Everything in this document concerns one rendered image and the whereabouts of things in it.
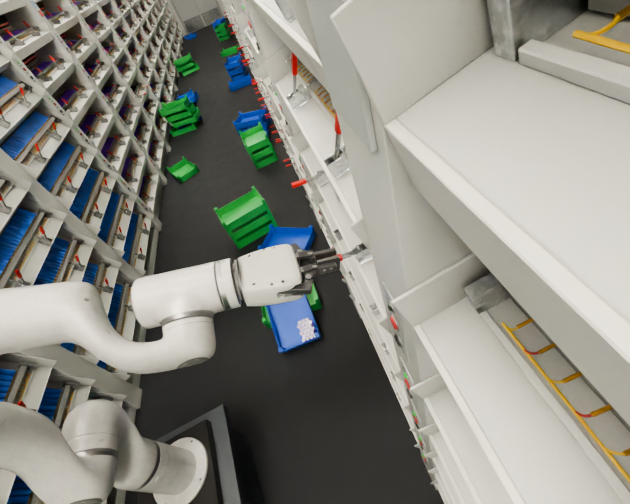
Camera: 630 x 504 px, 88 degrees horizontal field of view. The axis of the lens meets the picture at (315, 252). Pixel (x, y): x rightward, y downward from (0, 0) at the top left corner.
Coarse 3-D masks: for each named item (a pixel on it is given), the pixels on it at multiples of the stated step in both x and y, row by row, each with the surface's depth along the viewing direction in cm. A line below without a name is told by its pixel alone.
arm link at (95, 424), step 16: (96, 400) 82; (80, 416) 78; (96, 416) 78; (112, 416) 81; (128, 416) 86; (64, 432) 76; (80, 432) 75; (96, 432) 76; (112, 432) 79; (128, 432) 85; (80, 448) 73; (96, 448) 74; (112, 448) 77; (128, 448) 85; (144, 448) 86; (128, 464) 83; (144, 464) 85; (128, 480) 82; (144, 480) 85
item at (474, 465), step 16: (416, 384) 39; (432, 384) 39; (432, 400) 41; (448, 400) 40; (432, 416) 40; (448, 416) 40; (448, 432) 39; (464, 432) 38; (464, 448) 37; (480, 448) 36; (464, 464) 36; (480, 464) 36; (480, 480) 35; (496, 480) 34; (480, 496) 34; (496, 496) 34
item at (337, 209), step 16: (304, 144) 90; (304, 160) 88; (320, 192) 77; (336, 192) 74; (336, 208) 71; (336, 224) 68; (352, 240) 63; (352, 256) 61; (368, 272) 57; (368, 288) 55; (384, 320) 45
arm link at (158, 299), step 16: (176, 272) 52; (192, 272) 52; (208, 272) 52; (144, 288) 50; (160, 288) 50; (176, 288) 50; (192, 288) 51; (208, 288) 51; (144, 304) 49; (160, 304) 50; (176, 304) 50; (192, 304) 50; (208, 304) 51; (144, 320) 50; (160, 320) 50
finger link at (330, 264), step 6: (324, 258) 56; (330, 258) 56; (336, 258) 56; (318, 264) 56; (324, 264) 56; (330, 264) 56; (336, 264) 57; (318, 270) 56; (324, 270) 57; (330, 270) 57; (336, 270) 58; (306, 276) 54; (312, 276) 54
